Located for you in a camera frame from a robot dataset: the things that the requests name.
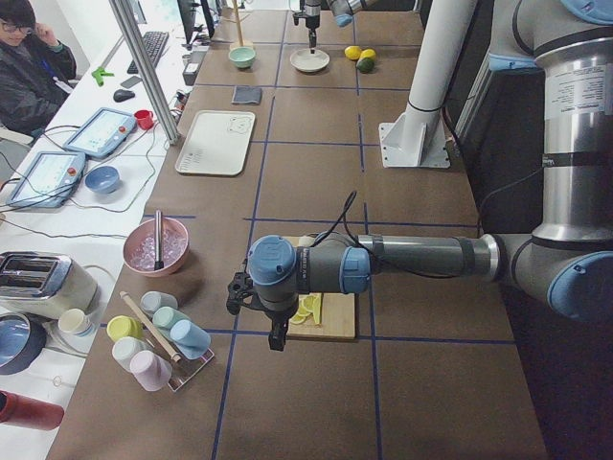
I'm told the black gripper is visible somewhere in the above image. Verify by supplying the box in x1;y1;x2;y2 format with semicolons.
293;0;321;54
226;271;293;351

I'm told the cream round plate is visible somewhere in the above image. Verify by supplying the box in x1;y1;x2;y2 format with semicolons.
290;49;330;74

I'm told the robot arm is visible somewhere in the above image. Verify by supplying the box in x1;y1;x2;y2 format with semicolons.
293;0;377;54
226;1;612;351

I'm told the white bear tray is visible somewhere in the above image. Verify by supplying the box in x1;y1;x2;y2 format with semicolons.
174;110;256;176

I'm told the green avocado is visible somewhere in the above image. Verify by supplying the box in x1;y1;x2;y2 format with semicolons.
356;57;375;74

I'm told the bamboo cutting board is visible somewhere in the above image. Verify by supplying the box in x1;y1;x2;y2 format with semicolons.
285;234;358;341

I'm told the wooden mug stand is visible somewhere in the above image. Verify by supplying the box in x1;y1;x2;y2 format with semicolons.
230;0;255;51

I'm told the mint green bowl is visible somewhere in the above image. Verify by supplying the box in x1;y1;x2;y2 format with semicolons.
228;46;257;70

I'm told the light blue cup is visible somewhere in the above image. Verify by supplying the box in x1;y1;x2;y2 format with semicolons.
170;319;212;359

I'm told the grey folded cloth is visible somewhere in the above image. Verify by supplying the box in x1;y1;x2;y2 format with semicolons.
231;85;262;105

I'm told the mint green cup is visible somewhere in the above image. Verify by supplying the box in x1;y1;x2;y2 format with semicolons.
152;306;189;339

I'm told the pink cup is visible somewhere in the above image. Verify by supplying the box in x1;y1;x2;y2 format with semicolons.
129;350;172;392

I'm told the grey cup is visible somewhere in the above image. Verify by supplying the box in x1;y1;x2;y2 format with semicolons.
140;290;178;316

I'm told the white cup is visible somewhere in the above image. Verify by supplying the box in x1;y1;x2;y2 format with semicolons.
112;336;150;372

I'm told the black keyboard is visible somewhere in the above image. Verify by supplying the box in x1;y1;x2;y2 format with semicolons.
142;31;170;67

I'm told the yellow cup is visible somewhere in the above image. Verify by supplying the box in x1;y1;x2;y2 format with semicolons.
106;315;143;342

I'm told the pink bowl with ice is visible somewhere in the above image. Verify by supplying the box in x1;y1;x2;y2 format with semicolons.
123;218;189;277

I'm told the red cup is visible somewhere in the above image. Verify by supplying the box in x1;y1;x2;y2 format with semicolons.
133;109;154;130

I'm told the black computer mouse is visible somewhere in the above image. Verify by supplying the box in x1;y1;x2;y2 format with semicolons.
113;89;135;103

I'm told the cream paper cup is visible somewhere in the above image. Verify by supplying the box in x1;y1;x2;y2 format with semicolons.
57;309;94;336

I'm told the teach pendant tablet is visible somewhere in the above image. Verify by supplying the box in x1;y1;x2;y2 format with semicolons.
7;151;86;208
62;107;136;159

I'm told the cream toaster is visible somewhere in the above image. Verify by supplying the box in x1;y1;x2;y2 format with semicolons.
1;251;98;319

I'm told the red bottle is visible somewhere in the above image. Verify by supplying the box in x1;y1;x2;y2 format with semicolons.
1;390;64;430

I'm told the seated person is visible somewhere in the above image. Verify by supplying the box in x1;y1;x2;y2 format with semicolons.
1;0;77;137

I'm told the white wire cup rack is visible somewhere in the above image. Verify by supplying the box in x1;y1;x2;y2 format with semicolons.
146;333;215;393

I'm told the white mounting post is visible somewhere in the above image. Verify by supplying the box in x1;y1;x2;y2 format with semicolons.
379;0;477;169

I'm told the aluminium frame post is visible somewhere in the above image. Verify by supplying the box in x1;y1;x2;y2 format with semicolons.
109;0;180;146

